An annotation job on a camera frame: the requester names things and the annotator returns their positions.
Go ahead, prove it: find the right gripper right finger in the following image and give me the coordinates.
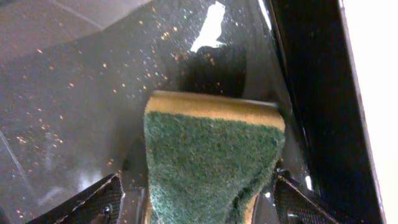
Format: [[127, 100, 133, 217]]
[[274, 174, 339, 224]]

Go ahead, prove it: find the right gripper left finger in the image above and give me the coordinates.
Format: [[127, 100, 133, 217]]
[[30, 174, 124, 224]]

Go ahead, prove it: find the green yellow sponge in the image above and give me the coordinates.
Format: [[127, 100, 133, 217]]
[[144, 90, 285, 223]]

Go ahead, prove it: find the black plastic tray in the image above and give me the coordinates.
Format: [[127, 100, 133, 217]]
[[1, 1, 386, 223]]

